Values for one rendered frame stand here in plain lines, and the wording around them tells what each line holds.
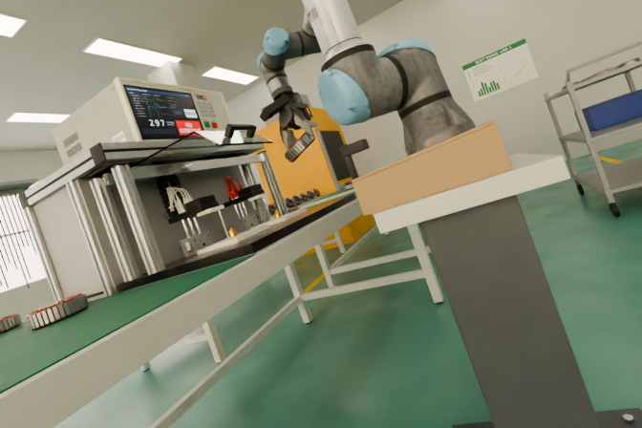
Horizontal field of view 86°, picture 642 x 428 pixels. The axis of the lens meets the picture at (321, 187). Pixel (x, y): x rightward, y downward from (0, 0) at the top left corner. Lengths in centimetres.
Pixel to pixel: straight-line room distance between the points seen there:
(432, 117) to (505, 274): 33
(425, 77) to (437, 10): 567
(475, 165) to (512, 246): 18
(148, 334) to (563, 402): 74
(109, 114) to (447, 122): 94
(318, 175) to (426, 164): 409
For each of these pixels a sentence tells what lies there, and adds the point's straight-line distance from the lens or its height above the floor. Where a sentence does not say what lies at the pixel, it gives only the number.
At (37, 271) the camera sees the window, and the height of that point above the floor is 113.
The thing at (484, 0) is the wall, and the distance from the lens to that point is 638.
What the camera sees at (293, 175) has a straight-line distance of 489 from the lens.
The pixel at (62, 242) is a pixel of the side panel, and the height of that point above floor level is 93.
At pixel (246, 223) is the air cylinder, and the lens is 126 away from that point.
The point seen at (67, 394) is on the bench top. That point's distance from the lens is 47.
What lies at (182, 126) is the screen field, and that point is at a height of 117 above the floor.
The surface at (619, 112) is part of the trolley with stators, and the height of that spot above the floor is 62.
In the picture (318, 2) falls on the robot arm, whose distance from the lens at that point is 76.
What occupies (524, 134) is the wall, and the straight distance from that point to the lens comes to 610.
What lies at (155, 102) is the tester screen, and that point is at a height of 125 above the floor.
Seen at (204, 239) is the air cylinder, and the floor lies 80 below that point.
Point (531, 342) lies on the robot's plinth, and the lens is 81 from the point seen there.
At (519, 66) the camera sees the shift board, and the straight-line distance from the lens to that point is 617.
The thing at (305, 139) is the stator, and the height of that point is 98.
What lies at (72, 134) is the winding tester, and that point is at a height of 126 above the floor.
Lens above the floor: 83
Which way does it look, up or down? level
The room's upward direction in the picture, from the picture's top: 20 degrees counter-clockwise
